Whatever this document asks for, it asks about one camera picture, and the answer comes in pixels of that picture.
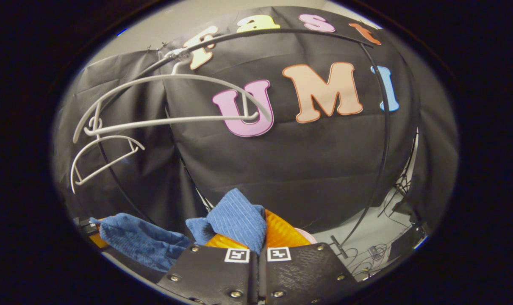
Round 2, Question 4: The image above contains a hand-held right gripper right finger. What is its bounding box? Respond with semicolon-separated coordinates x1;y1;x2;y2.
258;209;360;305

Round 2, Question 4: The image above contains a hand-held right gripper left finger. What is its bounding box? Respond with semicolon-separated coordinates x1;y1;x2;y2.
157;232;260;305

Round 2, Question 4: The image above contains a blue corduroy jacket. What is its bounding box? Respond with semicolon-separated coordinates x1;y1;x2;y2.
89;188;268;272

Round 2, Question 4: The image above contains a white hanger with taped hook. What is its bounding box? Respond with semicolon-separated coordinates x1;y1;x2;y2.
72;49;275;144

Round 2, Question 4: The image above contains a white plastic hanger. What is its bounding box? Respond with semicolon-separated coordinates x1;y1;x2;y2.
70;116;146;194

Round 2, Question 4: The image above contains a black backdrop cloth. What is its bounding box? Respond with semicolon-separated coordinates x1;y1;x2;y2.
53;5;460;238

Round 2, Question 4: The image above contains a bundle of floor cables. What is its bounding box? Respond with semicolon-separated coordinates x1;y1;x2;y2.
347;178;413;278

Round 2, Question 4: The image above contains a black clothes rail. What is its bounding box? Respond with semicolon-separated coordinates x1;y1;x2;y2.
97;28;392;259

